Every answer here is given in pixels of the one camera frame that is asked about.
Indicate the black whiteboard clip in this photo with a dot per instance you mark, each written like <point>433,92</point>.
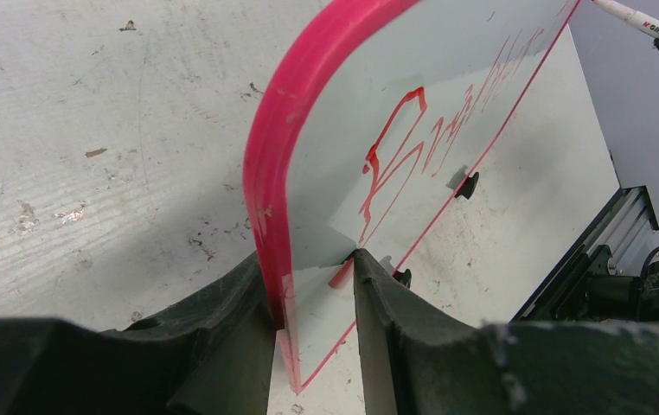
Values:
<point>403,277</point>
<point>468,187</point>

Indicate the red marker cap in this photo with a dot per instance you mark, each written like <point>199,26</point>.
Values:
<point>343,275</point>

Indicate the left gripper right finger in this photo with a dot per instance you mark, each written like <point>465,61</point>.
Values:
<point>415,359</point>

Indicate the pink framed whiteboard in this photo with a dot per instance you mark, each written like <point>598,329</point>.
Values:
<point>365,132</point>

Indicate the aluminium rail frame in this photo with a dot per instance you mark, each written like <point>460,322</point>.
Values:
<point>613,245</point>

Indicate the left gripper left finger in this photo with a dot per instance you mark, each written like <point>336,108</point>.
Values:
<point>210,353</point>

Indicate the white whiteboard marker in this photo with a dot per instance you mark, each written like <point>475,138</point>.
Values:
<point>634,18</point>

